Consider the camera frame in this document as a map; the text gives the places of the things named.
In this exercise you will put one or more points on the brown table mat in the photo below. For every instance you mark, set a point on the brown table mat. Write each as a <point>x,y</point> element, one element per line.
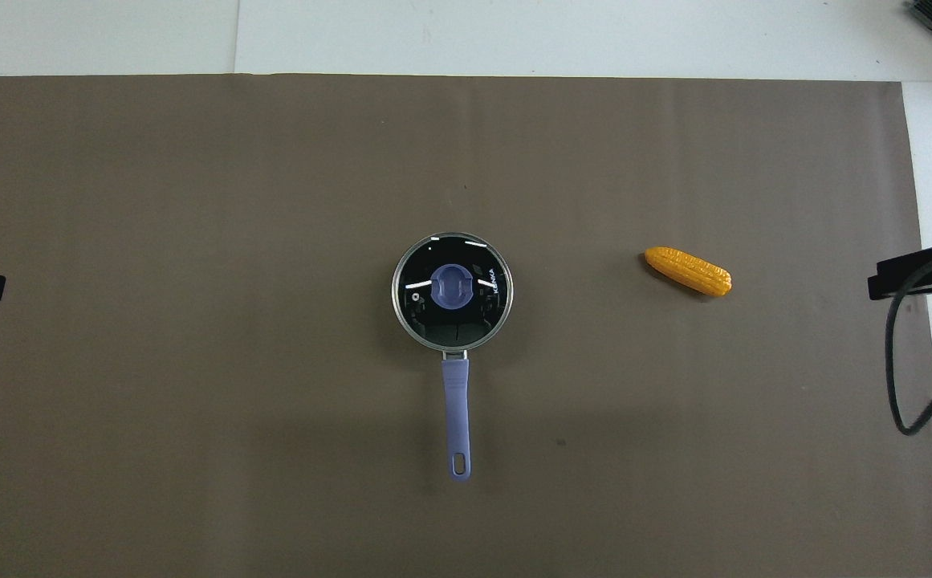
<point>193,321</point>

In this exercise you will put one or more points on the yellow toy corn cob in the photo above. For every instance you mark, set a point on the yellow toy corn cob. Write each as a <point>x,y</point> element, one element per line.
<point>688,271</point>

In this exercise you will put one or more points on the glass lid with blue knob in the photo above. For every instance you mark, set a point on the glass lid with blue knob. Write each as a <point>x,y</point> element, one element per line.
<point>453,286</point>

